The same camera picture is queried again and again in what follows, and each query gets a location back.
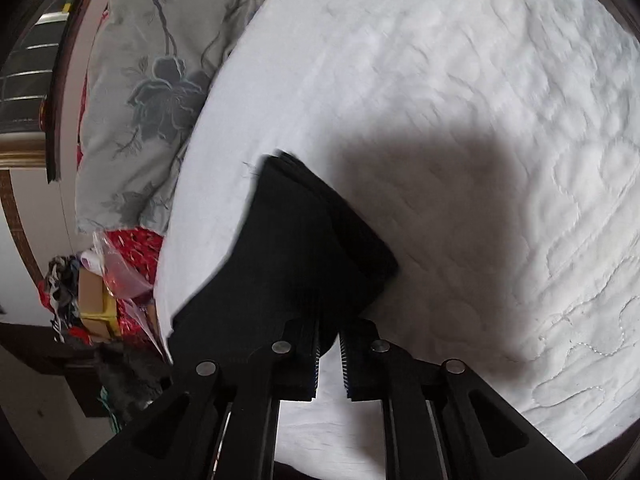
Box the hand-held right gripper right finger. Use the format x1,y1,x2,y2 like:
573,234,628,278
339,320,588,480

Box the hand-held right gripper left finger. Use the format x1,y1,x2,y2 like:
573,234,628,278
67,317,323,480

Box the black pants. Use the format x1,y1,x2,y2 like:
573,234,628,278
167,151,400,366

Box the dark jacket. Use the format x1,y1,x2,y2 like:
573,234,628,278
94,344,175,433

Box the red patterned bed sheet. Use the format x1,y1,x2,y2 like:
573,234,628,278
37,0,297,351

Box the yellow box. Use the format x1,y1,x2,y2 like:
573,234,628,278
79,305,122,342

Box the clear plastic bag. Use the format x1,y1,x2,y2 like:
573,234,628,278
92,230,154,302

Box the brown cardboard box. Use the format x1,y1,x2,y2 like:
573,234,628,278
77,270,109,318

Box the dark wooden nightstand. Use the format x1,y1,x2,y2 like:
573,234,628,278
0,322,118,420

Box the pile of mixed clothes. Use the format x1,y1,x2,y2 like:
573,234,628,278
42,255,85,343

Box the white quilted bed cover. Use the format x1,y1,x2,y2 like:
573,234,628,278
152,0,640,466

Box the dark wooden headboard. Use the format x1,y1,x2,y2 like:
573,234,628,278
41,0,112,184

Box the grey floral pillow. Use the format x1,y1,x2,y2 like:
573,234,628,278
75,0,281,235

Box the metal window bars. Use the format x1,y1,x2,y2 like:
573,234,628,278
0,7,68,136

